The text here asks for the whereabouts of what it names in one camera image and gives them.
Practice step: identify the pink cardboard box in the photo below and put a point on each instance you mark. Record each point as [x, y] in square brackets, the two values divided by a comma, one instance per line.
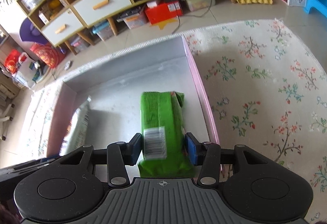
[114, 88]

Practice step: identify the green snack package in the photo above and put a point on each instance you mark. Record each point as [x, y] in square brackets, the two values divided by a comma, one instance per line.
[162, 129]

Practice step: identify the purple hat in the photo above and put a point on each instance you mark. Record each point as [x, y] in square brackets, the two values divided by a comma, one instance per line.
[29, 33]

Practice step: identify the red lantern bag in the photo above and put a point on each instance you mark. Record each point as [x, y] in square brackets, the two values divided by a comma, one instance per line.
[51, 56]

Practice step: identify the chocolate tart cookie package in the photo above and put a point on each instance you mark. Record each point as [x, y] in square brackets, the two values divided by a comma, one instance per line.
[77, 128]

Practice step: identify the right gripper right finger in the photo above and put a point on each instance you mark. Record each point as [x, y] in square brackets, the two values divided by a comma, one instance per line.
[207, 156]

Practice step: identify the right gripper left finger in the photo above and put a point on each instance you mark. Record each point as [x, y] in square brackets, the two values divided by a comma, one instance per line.
[119, 155]

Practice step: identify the clear plastic storage bin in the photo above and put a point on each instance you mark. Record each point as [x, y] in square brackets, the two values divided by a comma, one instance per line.
[195, 5]

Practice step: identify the white paper shopping bag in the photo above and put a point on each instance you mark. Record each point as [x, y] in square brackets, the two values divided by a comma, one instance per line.
[27, 74]

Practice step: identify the red shoe box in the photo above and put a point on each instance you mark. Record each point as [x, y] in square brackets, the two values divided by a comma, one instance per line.
[164, 11]

